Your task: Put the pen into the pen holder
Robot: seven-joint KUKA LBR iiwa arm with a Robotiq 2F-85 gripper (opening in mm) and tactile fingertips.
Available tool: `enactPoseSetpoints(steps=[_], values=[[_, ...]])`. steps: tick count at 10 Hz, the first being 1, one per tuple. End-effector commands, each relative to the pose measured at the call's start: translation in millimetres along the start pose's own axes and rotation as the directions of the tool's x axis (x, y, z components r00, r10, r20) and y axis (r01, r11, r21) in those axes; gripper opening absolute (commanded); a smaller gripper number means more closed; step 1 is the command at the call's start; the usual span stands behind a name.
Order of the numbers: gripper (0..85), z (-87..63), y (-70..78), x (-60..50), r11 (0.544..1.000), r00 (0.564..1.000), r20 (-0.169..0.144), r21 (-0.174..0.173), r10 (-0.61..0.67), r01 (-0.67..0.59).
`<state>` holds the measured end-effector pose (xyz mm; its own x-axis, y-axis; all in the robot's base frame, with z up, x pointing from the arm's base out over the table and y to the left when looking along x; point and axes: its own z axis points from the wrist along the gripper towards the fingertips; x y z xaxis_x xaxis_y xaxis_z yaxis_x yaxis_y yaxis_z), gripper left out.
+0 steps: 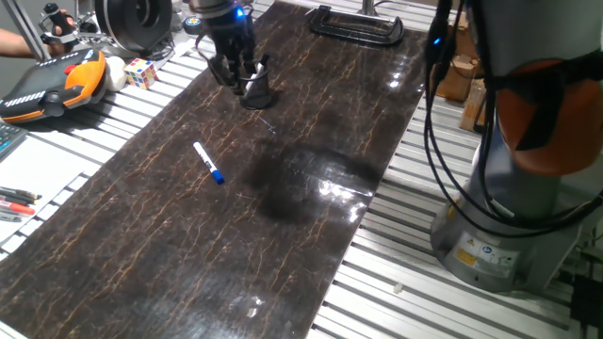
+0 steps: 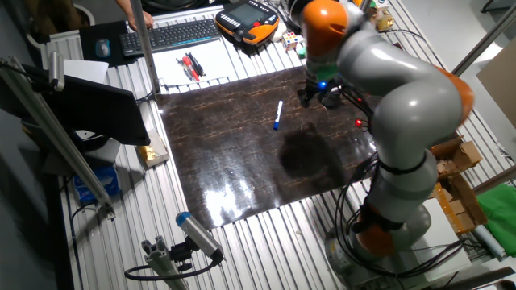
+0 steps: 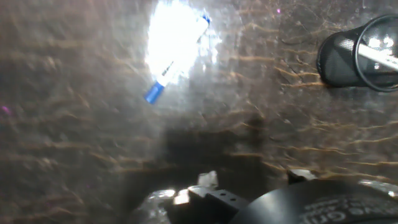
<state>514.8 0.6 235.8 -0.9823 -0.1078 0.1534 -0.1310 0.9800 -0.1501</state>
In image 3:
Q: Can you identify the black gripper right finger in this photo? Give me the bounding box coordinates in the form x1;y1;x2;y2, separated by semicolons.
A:
287;169;318;185

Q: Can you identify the black mesh pen holder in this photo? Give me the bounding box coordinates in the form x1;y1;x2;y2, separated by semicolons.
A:
316;14;398;93

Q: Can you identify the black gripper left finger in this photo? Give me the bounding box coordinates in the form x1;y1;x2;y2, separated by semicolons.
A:
169;170;249;224

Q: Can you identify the blue white marker pen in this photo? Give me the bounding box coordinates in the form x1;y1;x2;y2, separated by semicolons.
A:
143;12;213;105

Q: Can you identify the dark marble pattern mat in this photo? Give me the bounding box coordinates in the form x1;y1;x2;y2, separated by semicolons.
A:
0;0;398;224

